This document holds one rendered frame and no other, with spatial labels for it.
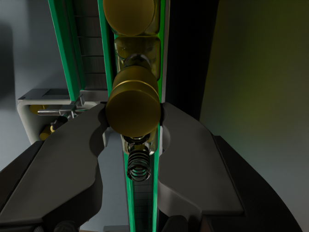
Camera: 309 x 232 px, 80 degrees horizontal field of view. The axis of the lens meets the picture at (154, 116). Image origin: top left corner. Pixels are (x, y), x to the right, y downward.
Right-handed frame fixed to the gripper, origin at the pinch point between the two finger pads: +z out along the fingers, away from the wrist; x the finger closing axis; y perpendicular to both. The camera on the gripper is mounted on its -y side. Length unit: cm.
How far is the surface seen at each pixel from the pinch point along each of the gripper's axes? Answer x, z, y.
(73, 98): -13.1, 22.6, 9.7
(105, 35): -5.5, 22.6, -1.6
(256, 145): 11.8, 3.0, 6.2
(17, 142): -45, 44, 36
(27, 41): -31, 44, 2
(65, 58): -13.0, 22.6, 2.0
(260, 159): 11.8, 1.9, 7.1
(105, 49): -5.8, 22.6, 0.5
